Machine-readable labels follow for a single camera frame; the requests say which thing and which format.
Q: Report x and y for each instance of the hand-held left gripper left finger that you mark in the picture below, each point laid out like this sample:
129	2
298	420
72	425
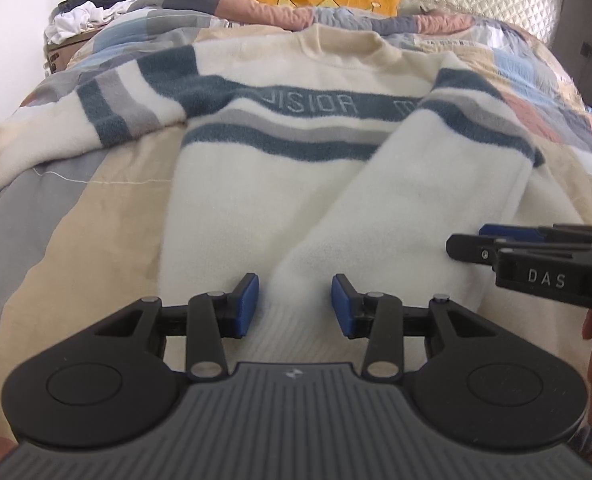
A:
248	305

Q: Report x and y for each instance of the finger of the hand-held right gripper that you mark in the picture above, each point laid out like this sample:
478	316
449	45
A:
468	249
511	232

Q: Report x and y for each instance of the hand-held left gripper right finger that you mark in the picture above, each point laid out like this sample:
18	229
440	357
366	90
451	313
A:
342	305

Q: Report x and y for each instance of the cream fluffy striped sweater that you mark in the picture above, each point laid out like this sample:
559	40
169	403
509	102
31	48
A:
256	185

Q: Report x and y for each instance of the white clothes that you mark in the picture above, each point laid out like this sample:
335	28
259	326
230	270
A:
76	22

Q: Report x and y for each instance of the patchwork quilt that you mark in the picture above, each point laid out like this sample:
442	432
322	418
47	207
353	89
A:
76	220

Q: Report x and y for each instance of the cardboard box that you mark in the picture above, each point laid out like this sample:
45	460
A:
58	57

